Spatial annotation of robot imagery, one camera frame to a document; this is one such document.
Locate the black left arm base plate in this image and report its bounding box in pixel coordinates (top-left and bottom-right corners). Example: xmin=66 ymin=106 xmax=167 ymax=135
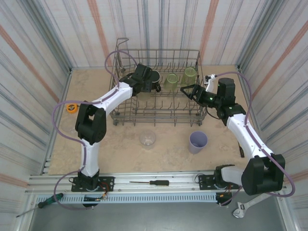
xmin=71 ymin=176 xmax=115 ymax=193

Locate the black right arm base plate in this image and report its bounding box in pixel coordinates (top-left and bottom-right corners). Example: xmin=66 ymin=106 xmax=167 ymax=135
xmin=198 ymin=174 xmax=243 ymax=192

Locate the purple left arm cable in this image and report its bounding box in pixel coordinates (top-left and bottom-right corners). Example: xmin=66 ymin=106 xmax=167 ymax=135
xmin=52 ymin=51 xmax=138 ymax=211

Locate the purple plastic cup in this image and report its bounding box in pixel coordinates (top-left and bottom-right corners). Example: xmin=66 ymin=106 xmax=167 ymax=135
xmin=189 ymin=130 xmax=208 ymax=154

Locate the clear faceted plastic cup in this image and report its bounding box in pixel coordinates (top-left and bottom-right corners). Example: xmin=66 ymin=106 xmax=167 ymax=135
xmin=139 ymin=130 xmax=157 ymax=150

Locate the silver adjustable wrench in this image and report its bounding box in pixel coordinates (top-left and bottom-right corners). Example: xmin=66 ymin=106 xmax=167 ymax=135
xmin=232 ymin=192 xmax=277 ymax=219

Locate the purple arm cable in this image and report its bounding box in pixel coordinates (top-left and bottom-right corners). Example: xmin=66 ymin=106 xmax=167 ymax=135
xmin=214 ymin=71 xmax=296 ymax=207
xmin=52 ymin=51 xmax=138 ymax=211

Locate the black handled screwdriver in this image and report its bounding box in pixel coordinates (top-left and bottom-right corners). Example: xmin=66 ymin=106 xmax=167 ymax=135
xmin=129 ymin=180 xmax=170 ymax=186

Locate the white slotted cable duct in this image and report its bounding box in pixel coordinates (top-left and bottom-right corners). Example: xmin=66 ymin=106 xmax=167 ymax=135
xmin=36 ymin=193 xmax=218 ymax=205

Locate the aluminium mounting rail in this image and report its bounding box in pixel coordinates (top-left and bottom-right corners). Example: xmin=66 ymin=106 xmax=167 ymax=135
xmin=25 ymin=171 xmax=288 ymax=194

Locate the black ceramic mug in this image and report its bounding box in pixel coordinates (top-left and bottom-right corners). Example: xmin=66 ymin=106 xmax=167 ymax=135
xmin=151 ymin=69 xmax=162 ymax=93

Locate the black cable connector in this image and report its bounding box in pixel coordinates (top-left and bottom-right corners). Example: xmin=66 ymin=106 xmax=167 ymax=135
xmin=216 ymin=192 xmax=233 ymax=206

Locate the green handled screwdriver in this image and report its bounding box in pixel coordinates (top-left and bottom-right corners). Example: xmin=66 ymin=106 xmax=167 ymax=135
xmin=16 ymin=192 xmax=64 ymax=218

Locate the grey wire dish rack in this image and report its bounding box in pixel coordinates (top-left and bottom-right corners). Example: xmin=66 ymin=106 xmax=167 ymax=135
xmin=109 ymin=38 xmax=208 ymax=127

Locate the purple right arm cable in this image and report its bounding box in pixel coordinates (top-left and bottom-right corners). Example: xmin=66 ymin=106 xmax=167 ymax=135
xmin=214 ymin=71 xmax=296 ymax=207

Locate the pale yellow-green translucent cup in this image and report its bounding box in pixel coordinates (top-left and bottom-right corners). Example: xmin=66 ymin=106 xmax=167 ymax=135
xmin=180 ymin=66 xmax=197 ymax=87

